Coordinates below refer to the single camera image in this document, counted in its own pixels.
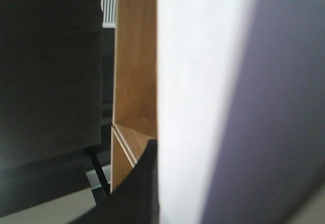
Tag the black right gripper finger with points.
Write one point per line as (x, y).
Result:
(135, 199)

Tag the white paper sheet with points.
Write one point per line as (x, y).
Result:
(240, 111)

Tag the wooden shelf unit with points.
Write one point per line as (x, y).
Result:
(134, 120)

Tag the black computer monitor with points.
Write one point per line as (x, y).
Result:
(51, 97)

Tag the white radiator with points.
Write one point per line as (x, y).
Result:
(108, 8)

